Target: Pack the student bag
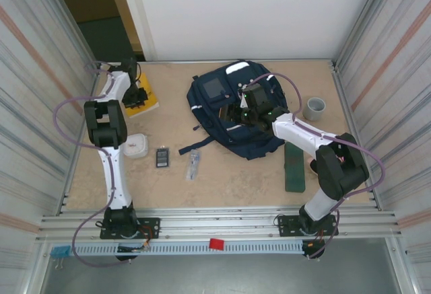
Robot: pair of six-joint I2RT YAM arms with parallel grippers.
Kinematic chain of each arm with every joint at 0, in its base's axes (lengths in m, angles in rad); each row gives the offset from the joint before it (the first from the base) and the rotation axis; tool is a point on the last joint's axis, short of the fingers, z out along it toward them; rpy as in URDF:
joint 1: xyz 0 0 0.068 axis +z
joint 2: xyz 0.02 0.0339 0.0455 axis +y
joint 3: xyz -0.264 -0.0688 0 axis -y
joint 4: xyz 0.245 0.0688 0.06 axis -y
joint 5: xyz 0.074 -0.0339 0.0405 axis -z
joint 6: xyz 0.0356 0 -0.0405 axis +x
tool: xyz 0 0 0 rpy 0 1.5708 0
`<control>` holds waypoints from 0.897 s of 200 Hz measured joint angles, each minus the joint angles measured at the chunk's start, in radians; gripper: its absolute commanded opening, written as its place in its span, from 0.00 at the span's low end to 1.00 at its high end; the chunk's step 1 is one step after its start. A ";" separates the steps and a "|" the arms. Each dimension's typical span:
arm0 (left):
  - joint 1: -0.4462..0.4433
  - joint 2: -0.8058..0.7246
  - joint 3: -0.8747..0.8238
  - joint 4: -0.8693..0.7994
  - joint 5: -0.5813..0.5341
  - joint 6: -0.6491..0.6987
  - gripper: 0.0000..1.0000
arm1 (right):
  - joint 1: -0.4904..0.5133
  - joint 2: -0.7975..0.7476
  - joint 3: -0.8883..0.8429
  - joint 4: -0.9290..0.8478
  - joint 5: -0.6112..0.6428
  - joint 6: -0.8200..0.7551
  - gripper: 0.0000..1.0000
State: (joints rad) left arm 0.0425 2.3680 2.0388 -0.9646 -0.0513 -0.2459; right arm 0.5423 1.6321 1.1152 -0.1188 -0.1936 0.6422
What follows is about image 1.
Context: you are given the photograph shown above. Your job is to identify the yellow paperback book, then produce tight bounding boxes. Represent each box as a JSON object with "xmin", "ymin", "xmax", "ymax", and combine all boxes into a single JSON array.
[{"xmin": 126, "ymin": 71, "xmax": 160, "ymax": 119}]

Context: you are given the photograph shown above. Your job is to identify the navy blue student backpack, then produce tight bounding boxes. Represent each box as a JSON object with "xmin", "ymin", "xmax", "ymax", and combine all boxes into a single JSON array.
[{"xmin": 178, "ymin": 59, "xmax": 291, "ymax": 161}]

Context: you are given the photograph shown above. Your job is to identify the black pocket calculator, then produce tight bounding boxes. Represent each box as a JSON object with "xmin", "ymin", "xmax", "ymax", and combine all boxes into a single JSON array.
[{"xmin": 154, "ymin": 147, "xmax": 172, "ymax": 169}]

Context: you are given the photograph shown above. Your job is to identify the clear packet of blue pens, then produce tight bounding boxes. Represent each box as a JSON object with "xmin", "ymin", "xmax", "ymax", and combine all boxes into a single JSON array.
[{"xmin": 185, "ymin": 149, "xmax": 202, "ymax": 182}]

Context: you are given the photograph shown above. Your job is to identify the green translucent pencil case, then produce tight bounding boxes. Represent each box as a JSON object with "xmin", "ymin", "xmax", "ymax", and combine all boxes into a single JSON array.
[{"xmin": 284, "ymin": 141, "xmax": 306, "ymax": 193}]

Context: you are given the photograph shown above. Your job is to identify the grey plastic cup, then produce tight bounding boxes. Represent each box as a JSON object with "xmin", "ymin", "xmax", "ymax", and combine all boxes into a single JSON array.
[{"xmin": 302, "ymin": 97, "xmax": 327, "ymax": 122}]

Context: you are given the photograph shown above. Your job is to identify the pink striped soft doll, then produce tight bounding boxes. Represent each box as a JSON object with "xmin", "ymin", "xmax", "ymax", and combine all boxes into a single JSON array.
[{"xmin": 306, "ymin": 152, "xmax": 347, "ymax": 176}]

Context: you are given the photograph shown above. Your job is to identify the aluminium mounting rails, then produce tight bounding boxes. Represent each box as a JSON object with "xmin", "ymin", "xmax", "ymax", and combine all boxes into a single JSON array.
[{"xmin": 39, "ymin": 206, "xmax": 403, "ymax": 243}]

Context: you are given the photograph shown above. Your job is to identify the blue binder clip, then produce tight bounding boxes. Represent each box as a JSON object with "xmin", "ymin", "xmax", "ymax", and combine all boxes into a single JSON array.
[{"xmin": 49, "ymin": 245, "xmax": 72, "ymax": 270}]

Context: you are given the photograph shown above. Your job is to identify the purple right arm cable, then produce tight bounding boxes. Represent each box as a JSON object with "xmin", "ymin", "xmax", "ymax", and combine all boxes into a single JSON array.
[{"xmin": 251, "ymin": 72, "xmax": 387, "ymax": 260}]

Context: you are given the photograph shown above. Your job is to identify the beige door frame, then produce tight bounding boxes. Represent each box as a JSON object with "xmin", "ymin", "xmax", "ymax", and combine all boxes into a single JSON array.
[{"xmin": 102, "ymin": 0, "xmax": 144, "ymax": 54}]

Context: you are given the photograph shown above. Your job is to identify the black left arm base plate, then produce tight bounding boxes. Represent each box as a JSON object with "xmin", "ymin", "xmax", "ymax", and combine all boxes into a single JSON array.
[{"xmin": 100, "ymin": 217, "xmax": 162, "ymax": 240}]

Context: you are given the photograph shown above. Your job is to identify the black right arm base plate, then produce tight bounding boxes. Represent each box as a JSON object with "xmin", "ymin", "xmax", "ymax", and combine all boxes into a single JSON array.
[{"xmin": 277, "ymin": 215, "xmax": 339, "ymax": 237}]

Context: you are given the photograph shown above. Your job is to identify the pale slotted cable duct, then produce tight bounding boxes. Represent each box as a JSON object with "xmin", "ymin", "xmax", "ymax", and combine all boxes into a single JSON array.
[{"xmin": 72, "ymin": 242, "xmax": 304, "ymax": 256}]

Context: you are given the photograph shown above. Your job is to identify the black cable connector block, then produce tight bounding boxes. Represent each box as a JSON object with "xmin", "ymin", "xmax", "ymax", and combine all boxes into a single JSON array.
[
  {"xmin": 116, "ymin": 244, "xmax": 151, "ymax": 262},
  {"xmin": 302, "ymin": 240, "xmax": 324, "ymax": 260}
]

